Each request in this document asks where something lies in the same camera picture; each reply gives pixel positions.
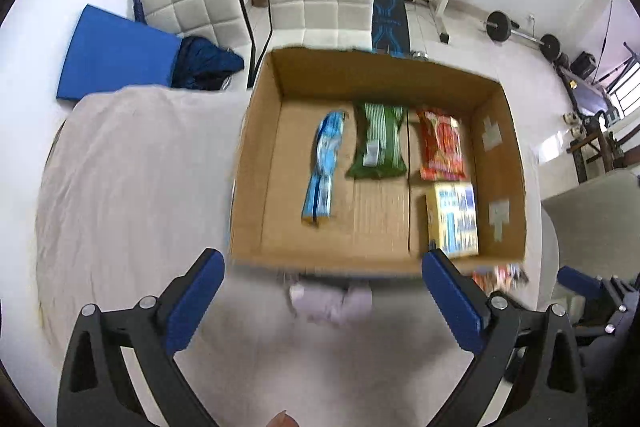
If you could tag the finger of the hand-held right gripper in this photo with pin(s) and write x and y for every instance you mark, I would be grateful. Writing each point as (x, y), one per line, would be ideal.
(577, 279)

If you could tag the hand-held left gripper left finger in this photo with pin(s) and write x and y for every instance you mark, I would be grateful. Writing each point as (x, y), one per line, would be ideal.
(194, 303)

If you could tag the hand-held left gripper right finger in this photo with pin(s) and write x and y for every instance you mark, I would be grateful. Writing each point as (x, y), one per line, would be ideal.
(454, 302)

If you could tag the cardboard box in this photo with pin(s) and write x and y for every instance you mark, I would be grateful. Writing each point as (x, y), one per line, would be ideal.
(380, 227)

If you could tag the lavender soft packet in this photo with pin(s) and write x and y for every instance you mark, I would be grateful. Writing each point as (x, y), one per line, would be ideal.
(330, 302)

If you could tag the person's left hand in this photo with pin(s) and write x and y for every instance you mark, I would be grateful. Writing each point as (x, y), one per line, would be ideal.
(285, 420)

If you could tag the colourful snack packet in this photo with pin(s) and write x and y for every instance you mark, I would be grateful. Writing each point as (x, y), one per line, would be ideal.
(500, 277)

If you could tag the grey chair seat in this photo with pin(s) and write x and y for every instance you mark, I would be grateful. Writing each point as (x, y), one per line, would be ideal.
(595, 207)

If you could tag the yellow and blue box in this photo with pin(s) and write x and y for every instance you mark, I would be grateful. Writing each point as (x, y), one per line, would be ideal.
(452, 219)

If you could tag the dark wooden furniture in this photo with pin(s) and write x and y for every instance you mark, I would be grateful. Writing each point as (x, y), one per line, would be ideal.
(595, 142)

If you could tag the red snack packet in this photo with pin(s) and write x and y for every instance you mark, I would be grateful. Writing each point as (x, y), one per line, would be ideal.
(442, 147)

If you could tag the green striped snack packet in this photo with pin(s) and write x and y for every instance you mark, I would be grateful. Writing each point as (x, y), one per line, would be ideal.
(377, 142)

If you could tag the blue snack packet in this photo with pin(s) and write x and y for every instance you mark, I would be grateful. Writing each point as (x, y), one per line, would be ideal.
(326, 157)

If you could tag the dark blue cloth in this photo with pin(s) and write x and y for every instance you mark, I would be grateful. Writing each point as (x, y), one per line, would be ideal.
(207, 62)

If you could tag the short barbell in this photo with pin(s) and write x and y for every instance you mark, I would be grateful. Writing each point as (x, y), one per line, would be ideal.
(525, 37)

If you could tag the blue foam mat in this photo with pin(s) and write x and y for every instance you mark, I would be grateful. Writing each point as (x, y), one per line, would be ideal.
(117, 52)

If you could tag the black and blue bench pad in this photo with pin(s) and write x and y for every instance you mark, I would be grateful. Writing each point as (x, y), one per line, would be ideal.
(391, 22)

